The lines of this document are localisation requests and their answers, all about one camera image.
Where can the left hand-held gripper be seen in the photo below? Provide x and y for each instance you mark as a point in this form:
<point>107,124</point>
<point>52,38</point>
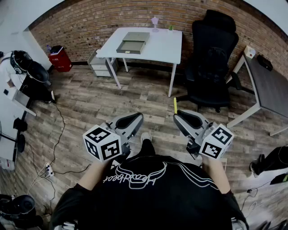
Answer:
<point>101,143</point>

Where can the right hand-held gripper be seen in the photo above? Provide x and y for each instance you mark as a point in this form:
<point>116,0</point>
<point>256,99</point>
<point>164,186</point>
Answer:
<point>216,141</point>

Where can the grey tray box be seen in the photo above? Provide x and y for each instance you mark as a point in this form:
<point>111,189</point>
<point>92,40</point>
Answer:
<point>132,45</point>

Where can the person's left forearm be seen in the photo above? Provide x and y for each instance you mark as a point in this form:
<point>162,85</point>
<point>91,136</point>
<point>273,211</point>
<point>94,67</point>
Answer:
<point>94,175</point>

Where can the person's right forearm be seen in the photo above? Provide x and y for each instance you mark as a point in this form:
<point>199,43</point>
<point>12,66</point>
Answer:
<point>216,175</point>

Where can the person's grey shoe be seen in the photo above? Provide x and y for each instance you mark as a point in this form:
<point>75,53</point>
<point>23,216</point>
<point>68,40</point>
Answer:
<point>145,135</point>

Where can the person's black trouser leg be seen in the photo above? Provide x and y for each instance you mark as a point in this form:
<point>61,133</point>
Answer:
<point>147,149</point>

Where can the black office chair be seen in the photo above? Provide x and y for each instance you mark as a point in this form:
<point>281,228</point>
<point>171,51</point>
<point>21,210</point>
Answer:
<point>209,67</point>

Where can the grey drawer cabinet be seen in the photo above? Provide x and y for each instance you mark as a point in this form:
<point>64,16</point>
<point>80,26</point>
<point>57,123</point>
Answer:
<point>100,65</point>

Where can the white table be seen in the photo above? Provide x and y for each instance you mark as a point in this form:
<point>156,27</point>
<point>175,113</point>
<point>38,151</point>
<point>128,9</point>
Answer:
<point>162,47</point>

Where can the person's black printed t-shirt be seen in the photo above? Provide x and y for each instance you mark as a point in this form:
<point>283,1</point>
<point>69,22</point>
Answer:
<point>146,202</point>

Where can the dark grey desk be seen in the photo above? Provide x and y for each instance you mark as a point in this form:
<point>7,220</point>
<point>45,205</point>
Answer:
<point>272,87</point>

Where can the white box with red dot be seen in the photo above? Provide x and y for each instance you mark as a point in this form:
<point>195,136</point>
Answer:
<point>249,52</point>

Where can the red cabinet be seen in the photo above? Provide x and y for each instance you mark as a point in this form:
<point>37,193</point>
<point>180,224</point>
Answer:
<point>59,61</point>

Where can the black charger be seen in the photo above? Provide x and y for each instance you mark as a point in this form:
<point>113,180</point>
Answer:
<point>250,191</point>

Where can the small green potted plant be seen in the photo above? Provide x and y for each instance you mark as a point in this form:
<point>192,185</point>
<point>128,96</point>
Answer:
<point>170,28</point>

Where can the black device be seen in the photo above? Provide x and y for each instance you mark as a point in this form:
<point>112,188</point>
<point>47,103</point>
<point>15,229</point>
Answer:
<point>265,62</point>

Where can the white power strip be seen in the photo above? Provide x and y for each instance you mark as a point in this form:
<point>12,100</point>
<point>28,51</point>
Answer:
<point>49,170</point>

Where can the black box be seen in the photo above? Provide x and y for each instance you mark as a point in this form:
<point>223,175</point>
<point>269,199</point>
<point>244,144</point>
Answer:
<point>55,49</point>

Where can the black round chair back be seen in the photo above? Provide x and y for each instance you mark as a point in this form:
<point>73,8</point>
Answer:
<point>39,72</point>

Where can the black and green item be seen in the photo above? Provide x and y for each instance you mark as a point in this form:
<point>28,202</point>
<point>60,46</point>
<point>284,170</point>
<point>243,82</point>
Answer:
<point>280,179</point>

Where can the clear plastic bottle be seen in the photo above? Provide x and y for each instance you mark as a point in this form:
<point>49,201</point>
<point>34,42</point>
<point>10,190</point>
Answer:
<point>48,49</point>

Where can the white desk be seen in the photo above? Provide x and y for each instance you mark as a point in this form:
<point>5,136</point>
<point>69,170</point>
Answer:
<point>6,116</point>

